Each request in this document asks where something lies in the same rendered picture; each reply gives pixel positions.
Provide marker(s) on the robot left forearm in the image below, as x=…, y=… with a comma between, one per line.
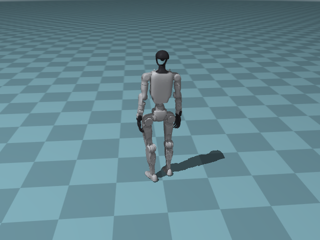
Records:
x=141, y=106

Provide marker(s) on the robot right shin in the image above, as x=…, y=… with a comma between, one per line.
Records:
x=168, y=155

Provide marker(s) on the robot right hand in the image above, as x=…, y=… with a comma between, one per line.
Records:
x=177, y=122

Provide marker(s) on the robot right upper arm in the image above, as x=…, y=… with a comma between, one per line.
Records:
x=177, y=85

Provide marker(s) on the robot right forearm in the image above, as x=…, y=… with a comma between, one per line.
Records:
x=178, y=104

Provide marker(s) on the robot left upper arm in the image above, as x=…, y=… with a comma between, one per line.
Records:
x=144, y=84

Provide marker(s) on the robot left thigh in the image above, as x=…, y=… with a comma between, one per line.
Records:
x=146, y=124

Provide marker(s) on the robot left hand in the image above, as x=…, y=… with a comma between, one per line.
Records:
x=139, y=123

